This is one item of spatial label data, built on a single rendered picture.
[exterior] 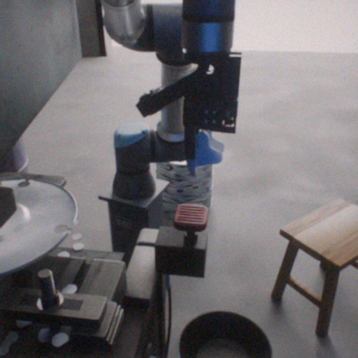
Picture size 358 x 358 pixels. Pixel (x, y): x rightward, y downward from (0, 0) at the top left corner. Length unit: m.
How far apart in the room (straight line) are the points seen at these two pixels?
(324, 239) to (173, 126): 0.63
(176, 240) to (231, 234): 1.19
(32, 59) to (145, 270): 0.49
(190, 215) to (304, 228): 0.80
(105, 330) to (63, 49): 0.36
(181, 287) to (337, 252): 0.62
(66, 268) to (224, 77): 0.41
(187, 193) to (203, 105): 1.34
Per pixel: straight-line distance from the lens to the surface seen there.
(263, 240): 1.94
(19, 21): 0.42
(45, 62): 0.46
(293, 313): 1.64
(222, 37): 0.58
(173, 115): 1.20
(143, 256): 0.83
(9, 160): 1.86
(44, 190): 0.81
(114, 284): 0.69
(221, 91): 0.61
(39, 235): 0.69
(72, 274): 0.72
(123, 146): 1.28
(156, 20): 1.02
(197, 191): 1.94
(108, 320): 0.60
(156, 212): 1.43
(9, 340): 0.65
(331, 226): 1.53
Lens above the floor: 1.18
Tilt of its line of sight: 29 degrees down
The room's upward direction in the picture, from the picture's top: straight up
